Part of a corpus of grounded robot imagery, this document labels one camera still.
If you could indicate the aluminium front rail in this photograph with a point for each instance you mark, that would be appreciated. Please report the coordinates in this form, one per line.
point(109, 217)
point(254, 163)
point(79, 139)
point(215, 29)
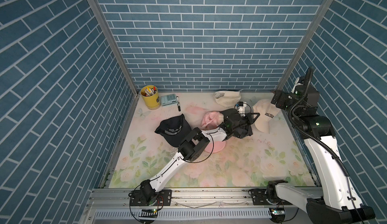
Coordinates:
point(187, 204)

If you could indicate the black cap with mesh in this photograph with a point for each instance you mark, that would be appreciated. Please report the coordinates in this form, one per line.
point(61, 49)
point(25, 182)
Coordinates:
point(227, 123)

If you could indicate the beige baseball cap with text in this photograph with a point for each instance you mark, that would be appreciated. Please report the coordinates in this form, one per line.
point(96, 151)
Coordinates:
point(267, 112)

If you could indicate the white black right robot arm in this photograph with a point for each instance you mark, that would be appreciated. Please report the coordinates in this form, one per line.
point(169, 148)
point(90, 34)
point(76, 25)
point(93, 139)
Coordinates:
point(339, 203)

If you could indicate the black marker pen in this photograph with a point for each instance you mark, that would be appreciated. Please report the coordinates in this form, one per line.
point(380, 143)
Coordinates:
point(178, 104)

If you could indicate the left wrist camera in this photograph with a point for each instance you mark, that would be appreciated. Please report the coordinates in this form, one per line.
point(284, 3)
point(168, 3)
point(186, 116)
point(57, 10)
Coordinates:
point(241, 108)

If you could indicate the pink baseball cap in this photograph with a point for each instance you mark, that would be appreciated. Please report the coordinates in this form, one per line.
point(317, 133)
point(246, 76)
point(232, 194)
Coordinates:
point(211, 121)

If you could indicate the yellow pen holder cup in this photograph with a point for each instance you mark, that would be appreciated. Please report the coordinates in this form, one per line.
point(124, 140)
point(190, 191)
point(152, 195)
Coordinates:
point(151, 97)

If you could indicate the black baseball cap left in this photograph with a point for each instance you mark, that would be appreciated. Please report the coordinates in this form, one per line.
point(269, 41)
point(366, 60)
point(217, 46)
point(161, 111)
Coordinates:
point(174, 130)

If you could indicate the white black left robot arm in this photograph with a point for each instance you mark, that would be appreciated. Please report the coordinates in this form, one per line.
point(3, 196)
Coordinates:
point(191, 143)

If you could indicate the teal desk calculator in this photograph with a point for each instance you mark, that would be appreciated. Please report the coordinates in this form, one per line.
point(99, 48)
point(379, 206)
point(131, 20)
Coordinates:
point(169, 100)

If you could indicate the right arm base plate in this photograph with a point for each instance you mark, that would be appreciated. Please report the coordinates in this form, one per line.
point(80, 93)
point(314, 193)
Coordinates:
point(259, 197)

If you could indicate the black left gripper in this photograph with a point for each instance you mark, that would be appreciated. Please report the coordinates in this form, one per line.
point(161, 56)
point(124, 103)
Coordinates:
point(248, 120)

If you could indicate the cream cap at back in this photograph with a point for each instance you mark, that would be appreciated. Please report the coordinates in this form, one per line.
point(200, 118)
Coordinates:
point(227, 99)

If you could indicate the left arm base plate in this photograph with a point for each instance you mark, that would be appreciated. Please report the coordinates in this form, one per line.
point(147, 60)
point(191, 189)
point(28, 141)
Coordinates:
point(162, 198)

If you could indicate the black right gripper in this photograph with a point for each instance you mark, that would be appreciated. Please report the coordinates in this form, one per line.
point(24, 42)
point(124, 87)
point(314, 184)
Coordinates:
point(282, 97)

